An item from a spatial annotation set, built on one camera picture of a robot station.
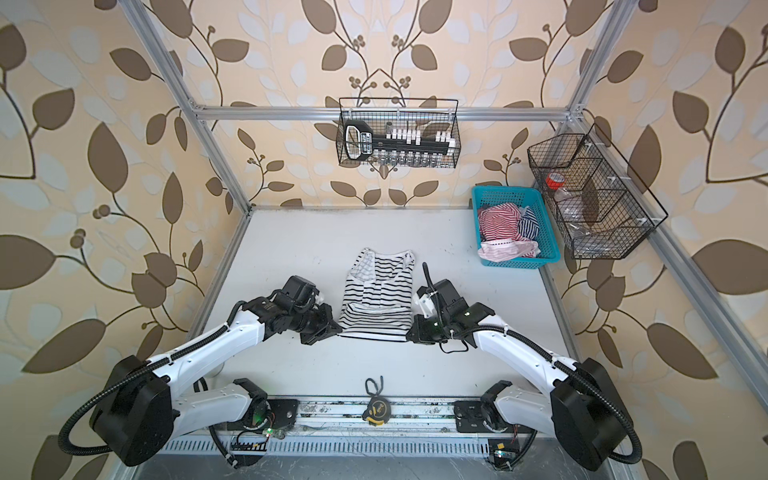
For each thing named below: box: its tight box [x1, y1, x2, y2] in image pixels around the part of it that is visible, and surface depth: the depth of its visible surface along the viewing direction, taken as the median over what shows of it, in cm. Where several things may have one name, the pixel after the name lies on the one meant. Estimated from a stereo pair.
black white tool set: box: [344, 119, 456, 167], surface depth 86 cm
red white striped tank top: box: [479, 203, 524, 241], surface depth 108 cm
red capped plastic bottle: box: [546, 172, 573, 202], surface depth 84 cm
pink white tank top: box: [478, 238, 541, 263], surface depth 96 cm
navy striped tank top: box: [518, 206, 540, 240], surface depth 110 cm
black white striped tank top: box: [338, 248, 415, 342], surface depth 98 cm
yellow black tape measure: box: [362, 376, 391, 426], surface depth 74 cm
